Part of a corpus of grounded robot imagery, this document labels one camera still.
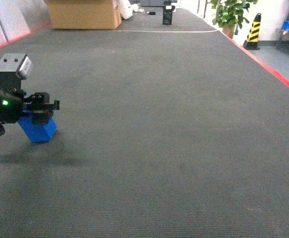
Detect potted green plant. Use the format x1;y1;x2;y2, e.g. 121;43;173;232
206;0;258;39

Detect white foam packaging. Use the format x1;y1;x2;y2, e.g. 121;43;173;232
117;0;139;20

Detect yellow black traffic cone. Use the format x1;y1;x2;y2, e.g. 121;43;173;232
243;13;261;50

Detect large cardboard box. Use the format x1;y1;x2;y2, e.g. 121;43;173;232
47;0;122;30

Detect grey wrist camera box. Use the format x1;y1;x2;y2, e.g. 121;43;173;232
0;53;33;80

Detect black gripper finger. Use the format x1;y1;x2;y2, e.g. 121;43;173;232
22;92;60;125

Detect blue rectangular block part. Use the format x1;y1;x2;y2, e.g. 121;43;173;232
17;112;57;143

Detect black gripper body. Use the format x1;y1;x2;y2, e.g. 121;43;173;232
0;89;26;123

